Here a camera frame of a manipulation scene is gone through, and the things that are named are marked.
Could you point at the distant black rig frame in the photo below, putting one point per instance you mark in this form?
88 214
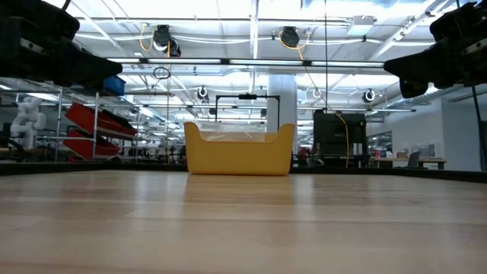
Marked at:
247 96

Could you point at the white pillar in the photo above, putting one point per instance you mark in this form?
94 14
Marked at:
281 102

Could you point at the distant wooden desk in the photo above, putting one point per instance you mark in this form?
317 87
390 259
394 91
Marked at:
433 160

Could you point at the red plastic bin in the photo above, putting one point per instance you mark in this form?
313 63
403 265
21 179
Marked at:
87 116
81 146

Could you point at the long ceiling light strip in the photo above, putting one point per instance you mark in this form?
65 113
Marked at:
228 61

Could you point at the black monitor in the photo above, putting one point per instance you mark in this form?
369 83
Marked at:
331 131

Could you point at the silver ventilation duct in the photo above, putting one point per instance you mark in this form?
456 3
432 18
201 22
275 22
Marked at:
426 97

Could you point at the yellow plastic basket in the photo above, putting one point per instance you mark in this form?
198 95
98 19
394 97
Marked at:
239 156

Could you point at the blue plastic bin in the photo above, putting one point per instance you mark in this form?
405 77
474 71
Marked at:
116 85

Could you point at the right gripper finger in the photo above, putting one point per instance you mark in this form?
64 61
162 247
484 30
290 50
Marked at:
412 88
418 64

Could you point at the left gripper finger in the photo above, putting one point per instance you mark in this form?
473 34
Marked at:
83 64
97 85

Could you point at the metal shelf rack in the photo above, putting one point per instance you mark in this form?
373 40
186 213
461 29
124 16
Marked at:
59 114

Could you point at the grey office chair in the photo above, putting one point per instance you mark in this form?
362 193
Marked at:
414 158

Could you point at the clear plastic zip bag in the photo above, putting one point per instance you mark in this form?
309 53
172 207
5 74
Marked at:
232 133

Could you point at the thin black diagonal rod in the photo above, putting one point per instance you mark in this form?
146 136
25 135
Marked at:
479 125

